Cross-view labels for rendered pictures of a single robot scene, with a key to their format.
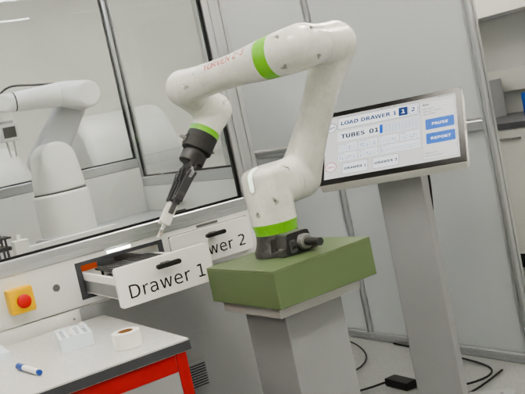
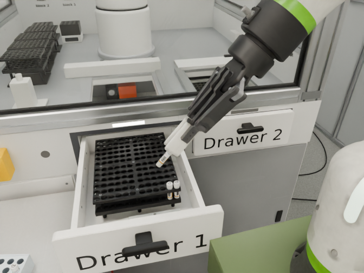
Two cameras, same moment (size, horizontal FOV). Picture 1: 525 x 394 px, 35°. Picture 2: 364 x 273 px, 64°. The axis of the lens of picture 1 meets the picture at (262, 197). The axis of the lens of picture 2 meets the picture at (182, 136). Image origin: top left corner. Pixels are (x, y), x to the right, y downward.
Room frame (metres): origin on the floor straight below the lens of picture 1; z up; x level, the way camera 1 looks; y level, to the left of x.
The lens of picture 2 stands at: (1.97, 0.14, 1.32)
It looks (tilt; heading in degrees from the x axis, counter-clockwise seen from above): 33 degrees down; 18
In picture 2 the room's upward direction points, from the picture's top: straight up
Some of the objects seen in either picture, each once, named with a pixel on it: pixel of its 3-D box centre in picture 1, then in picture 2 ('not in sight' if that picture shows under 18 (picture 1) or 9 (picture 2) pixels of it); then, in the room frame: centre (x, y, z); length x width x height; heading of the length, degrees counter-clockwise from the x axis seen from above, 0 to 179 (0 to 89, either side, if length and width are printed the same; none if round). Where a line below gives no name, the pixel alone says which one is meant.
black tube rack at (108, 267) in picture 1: (137, 272); (134, 172); (2.44, 0.41, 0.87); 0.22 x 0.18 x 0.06; 31
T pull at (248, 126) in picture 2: (214, 233); (248, 127); (2.67, 0.18, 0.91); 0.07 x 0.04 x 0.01; 121
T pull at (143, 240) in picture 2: (166, 263); (144, 242); (2.25, 0.29, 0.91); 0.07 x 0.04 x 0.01; 121
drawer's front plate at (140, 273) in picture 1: (165, 274); (143, 241); (2.27, 0.31, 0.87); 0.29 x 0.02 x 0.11; 121
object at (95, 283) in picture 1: (137, 274); (134, 171); (2.45, 0.41, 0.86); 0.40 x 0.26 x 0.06; 31
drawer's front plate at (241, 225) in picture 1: (212, 242); (243, 132); (2.69, 0.19, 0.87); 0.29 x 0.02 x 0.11; 121
